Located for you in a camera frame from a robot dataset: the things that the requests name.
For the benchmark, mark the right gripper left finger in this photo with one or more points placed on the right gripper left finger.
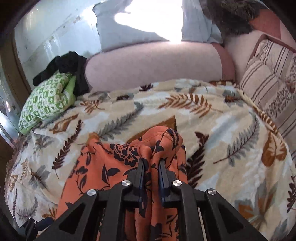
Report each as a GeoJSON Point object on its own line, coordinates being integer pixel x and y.
{"type": "Point", "coordinates": [99, 215]}

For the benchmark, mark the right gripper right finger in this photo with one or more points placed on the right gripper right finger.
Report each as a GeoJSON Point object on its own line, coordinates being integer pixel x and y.
{"type": "Point", "coordinates": [203, 215]}

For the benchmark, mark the leaf pattern fleece blanket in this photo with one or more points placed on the leaf pattern fleece blanket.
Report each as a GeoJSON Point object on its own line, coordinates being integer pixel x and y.
{"type": "Point", "coordinates": [212, 135]}

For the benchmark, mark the green white patterned pillow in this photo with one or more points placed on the green white patterned pillow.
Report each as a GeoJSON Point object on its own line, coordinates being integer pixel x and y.
{"type": "Point", "coordinates": [51, 97]}

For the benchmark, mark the striped beige pillow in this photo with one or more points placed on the striped beige pillow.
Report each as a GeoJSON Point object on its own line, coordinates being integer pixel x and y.
{"type": "Point", "coordinates": [269, 80]}

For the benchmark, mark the black garment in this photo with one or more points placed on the black garment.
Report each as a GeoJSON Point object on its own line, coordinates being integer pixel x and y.
{"type": "Point", "coordinates": [68, 63]}

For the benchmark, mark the grey pillow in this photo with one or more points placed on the grey pillow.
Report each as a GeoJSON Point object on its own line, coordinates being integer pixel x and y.
{"type": "Point", "coordinates": [125, 23]}

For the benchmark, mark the dark furry blanket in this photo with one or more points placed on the dark furry blanket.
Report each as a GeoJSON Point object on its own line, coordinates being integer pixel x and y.
{"type": "Point", "coordinates": [232, 17]}

